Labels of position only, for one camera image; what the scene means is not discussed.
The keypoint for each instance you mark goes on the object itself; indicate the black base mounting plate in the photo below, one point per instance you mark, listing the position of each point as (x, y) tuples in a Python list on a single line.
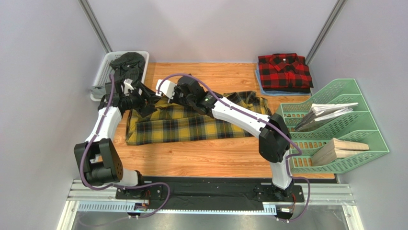
[(213, 194)]

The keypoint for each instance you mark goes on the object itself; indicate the right aluminium corner post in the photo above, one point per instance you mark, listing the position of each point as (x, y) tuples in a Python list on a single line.
[(328, 24)]

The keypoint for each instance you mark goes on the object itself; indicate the aluminium frame rail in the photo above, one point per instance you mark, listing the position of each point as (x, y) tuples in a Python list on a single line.
[(328, 206)]

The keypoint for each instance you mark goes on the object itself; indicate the red black plaid folded shirt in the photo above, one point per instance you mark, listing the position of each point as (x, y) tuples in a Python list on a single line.
[(287, 71)]

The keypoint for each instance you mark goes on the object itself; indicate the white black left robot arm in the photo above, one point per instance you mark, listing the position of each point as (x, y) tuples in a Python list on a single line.
[(99, 164)]

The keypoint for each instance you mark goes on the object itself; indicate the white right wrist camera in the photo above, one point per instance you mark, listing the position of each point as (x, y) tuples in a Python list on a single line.
[(165, 87)]

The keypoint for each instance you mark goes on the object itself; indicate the aluminium corner post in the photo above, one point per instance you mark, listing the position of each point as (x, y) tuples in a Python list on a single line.
[(328, 24), (88, 11)]

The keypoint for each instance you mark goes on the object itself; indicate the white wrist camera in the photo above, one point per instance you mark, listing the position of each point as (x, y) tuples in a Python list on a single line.
[(127, 87), (165, 87)]

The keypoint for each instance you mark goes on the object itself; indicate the white plastic laundry basket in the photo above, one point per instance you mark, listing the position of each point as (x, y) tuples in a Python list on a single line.
[(105, 70)]

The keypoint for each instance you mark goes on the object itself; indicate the yellow black plaid shirt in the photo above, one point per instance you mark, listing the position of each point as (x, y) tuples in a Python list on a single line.
[(175, 123)]

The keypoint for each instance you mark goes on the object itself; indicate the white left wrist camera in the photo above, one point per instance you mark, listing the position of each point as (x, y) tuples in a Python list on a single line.
[(127, 87)]

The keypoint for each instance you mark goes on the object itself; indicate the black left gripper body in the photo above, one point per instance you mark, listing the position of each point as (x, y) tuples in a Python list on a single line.
[(141, 101)]

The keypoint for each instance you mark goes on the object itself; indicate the dark grey shirt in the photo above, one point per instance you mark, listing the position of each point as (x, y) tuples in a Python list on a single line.
[(128, 66)]

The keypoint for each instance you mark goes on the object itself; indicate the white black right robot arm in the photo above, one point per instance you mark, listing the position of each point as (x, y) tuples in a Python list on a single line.
[(270, 130)]

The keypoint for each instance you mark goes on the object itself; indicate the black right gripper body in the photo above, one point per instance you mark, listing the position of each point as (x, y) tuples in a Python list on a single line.
[(183, 95)]

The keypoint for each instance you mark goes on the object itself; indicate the green plastic file organizer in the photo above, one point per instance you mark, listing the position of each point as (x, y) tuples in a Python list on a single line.
[(357, 126)]

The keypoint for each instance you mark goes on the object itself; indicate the left aluminium corner post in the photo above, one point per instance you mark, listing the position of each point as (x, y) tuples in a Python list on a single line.
[(88, 11)]

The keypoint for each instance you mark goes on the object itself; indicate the white paper stack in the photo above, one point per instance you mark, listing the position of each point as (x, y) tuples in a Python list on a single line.
[(320, 114)]

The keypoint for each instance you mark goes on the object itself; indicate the wooden block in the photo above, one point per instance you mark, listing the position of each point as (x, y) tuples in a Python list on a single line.
[(337, 149)]

